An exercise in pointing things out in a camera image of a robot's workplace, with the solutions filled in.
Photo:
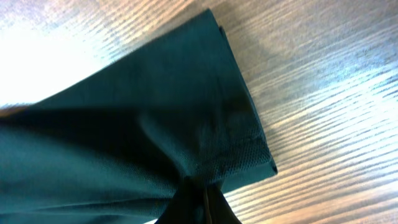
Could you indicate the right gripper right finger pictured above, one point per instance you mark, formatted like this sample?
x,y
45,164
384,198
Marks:
x,y
217,210

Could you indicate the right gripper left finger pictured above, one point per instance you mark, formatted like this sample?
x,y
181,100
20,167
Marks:
x,y
186,206

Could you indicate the black polo shirt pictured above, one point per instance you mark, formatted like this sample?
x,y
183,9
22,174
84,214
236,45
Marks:
x,y
115,147

